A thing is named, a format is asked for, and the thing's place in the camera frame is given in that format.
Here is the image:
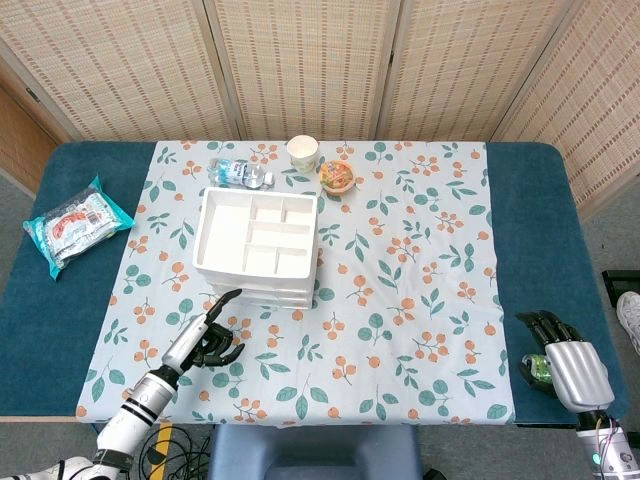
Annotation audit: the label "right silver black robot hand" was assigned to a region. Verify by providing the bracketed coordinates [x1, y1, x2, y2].
[514, 309, 616, 415]

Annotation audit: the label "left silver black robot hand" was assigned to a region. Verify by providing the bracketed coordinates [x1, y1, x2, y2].
[160, 288, 247, 374]

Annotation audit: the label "green can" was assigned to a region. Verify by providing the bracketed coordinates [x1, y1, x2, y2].
[522, 353, 554, 384]

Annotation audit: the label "clear plastic drawer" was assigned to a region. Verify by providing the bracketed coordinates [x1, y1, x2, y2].
[199, 272, 317, 294]

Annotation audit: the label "white drawer organizer box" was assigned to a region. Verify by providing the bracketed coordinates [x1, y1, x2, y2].
[192, 187, 320, 311]

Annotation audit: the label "clear plastic water bottle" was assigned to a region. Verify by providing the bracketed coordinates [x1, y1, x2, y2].
[207, 157, 275, 190]

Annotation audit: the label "white sneaker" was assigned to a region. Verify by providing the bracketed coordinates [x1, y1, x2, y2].
[615, 291, 640, 356]

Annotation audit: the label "yellow floor tape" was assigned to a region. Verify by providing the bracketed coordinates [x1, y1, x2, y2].
[149, 422, 174, 480]

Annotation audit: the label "teal snack package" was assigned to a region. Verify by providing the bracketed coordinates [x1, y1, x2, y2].
[22, 174, 137, 280]

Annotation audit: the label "blue padded chair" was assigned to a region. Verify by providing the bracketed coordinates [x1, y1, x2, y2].
[207, 423, 424, 480]

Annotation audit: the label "floral fruit print tablecloth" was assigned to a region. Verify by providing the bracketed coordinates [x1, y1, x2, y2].
[74, 139, 516, 426]

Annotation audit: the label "orange jelly cup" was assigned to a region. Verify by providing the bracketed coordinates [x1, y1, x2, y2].
[318, 159, 357, 195]

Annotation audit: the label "white paper cup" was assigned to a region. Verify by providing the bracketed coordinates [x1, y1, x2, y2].
[286, 134, 320, 174]

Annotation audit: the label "woven bamboo folding screen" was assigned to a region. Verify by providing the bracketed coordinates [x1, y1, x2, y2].
[0, 0, 640, 216]

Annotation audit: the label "black metal frame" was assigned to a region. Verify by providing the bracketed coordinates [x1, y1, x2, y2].
[601, 269, 640, 301]

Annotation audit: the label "black floor cables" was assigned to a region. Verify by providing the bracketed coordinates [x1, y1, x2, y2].
[137, 422, 214, 480]

